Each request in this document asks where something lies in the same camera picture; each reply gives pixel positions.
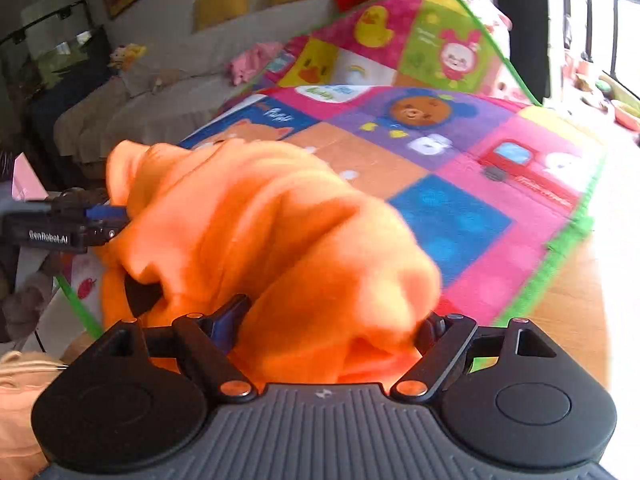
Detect pink box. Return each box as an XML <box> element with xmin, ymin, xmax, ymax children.
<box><xmin>10</xmin><ymin>154</ymin><xmax>48</xmax><ymax>202</ymax></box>

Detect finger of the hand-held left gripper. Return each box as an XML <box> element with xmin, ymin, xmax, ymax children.
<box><xmin>85</xmin><ymin>204</ymin><xmax>132</xmax><ymax>231</ymax></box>

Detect colourful cartoon play mat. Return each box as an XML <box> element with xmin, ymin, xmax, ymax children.
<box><xmin>52</xmin><ymin>0</ymin><xmax>608</xmax><ymax>376</ymax></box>

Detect orange pumpkin costume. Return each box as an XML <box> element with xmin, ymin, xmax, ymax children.
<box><xmin>97</xmin><ymin>139</ymin><xmax>443</xmax><ymax>391</ymax></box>

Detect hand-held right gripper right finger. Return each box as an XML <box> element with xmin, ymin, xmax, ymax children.
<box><xmin>389</xmin><ymin>311</ymin><xmax>558</xmax><ymax>402</ymax></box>

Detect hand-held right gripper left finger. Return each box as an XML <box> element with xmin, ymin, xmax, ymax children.
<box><xmin>95</xmin><ymin>294</ymin><xmax>256</xmax><ymax>403</ymax></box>

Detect yellow plush toy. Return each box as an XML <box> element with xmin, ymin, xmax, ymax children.
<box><xmin>107</xmin><ymin>44</ymin><xmax>147</xmax><ymax>72</ymax></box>

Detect dark curtain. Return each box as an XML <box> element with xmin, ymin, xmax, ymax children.
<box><xmin>500</xmin><ymin>0</ymin><xmax>551</xmax><ymax>106</ymax></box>

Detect pink clothes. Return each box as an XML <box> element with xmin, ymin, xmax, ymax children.
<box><xmin>230</xmin><ymin>42</ymin><xmax>285</xmax><ymax>86</ymax></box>

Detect white covered sofa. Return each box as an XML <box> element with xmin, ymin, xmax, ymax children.
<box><xmin>52</xmin><ymin>0</ymin><xmax>341</xmax><ymax>166</ymax></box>

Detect pink bowl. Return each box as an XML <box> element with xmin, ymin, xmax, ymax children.
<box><xmin>612</xmin><ymin>100</ymin><xmax>640</xmax><ymax>132</ymax></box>

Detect black window frame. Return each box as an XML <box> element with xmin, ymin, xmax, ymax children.
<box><xmin>547</xmin><ymin>0</ymin><xmax>640</xmax><ymax>92</ymax></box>

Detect peach cloth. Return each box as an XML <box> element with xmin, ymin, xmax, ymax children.
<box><xmin>0</xmin><ymin>350</ymin><xmax>67</xmax><ymax>480</ymax></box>

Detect glass fish tank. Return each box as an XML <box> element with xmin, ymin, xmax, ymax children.
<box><xmin>0</xmin><ymin>0</ymin><xmax>113</xmax><ymax>126</ymax></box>

